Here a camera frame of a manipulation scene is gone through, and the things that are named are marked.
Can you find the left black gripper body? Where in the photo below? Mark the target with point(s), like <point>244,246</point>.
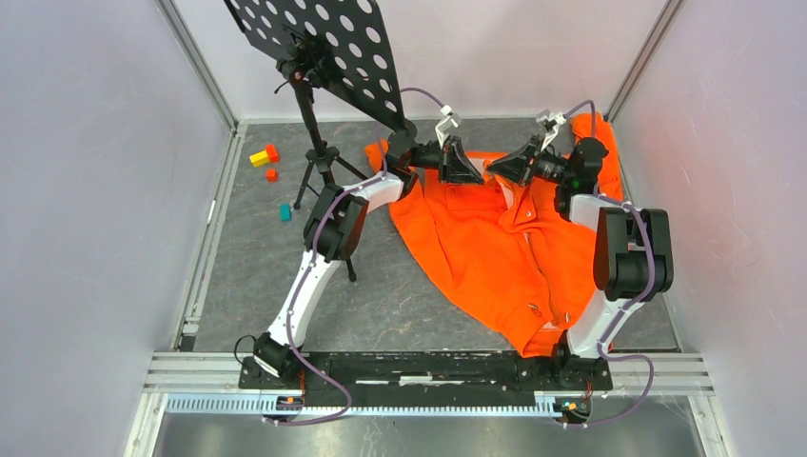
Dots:
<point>427,156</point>

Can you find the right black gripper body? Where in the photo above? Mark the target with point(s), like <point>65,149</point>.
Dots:
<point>548,167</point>

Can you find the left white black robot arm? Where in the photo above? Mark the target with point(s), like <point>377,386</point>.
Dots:
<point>366,195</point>

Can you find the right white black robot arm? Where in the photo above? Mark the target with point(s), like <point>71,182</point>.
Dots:
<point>628,258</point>

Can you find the black perforated music stand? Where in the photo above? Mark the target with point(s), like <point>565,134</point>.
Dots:
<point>340,47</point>

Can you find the teal block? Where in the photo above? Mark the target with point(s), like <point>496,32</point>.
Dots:
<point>285,212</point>

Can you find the red block on yellow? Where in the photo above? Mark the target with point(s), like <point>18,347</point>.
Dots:
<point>272,153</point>

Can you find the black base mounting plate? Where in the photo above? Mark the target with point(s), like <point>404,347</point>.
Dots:
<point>433,379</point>

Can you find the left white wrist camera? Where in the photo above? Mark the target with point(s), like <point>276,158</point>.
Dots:
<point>450,120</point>

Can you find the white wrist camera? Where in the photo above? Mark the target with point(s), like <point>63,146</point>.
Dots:
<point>551,123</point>
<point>450,120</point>

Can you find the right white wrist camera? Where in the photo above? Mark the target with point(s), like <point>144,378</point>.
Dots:
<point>551,123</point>

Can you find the grey slotted cable duct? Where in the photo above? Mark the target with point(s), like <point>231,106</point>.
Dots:
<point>274,405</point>

